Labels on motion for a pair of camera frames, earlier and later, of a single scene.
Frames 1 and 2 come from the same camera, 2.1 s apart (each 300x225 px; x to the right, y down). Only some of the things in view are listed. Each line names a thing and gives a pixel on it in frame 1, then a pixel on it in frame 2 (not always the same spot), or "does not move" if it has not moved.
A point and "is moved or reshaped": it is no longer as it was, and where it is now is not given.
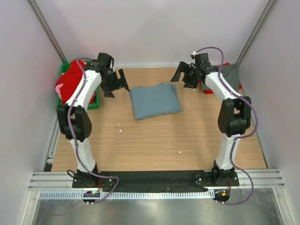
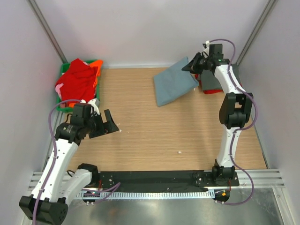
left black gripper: (119, 84) to (109, 127)
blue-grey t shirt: (154, 100) is moved or reshaped
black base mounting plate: (197, 182) does not move
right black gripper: (188, 83) to (192, 67)
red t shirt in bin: (70, 78) does not move
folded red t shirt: (211, 92) does not move
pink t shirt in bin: (57, 89) does not move
